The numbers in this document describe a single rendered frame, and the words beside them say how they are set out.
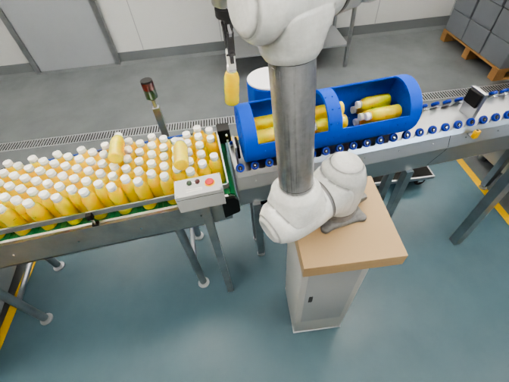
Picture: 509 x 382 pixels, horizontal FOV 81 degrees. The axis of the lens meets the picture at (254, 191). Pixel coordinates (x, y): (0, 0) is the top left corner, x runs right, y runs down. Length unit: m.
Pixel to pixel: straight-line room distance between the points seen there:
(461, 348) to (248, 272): 1.37
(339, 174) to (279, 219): 0.23
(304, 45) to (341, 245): 0.73
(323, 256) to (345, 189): 0.26
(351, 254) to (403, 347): 1.18
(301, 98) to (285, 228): 0.39
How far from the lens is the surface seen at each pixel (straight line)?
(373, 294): 2.26
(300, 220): 0.88
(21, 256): 1.85
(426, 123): 1.98
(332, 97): 1.48
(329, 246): 1.11
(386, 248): 1.16
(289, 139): 0.71
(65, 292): 2.64
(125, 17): 4.96
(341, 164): 0.97
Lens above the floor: 2.02
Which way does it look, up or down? 49 degrees down
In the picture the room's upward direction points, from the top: 6 degrees counter-clockwise
